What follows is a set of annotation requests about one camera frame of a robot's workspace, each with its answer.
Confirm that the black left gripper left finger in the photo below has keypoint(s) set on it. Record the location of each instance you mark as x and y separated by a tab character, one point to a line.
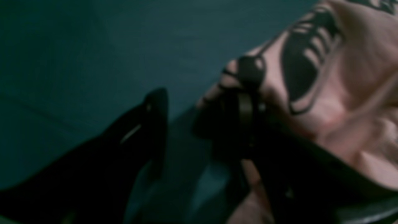
92	183

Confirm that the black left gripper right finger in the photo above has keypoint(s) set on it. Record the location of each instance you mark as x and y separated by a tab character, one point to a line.
305	182

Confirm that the pink T-shirt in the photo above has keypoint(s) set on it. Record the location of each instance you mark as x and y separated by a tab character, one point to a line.
330	78

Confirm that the teal table cloth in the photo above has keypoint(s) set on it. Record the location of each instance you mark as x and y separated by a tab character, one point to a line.
71	67

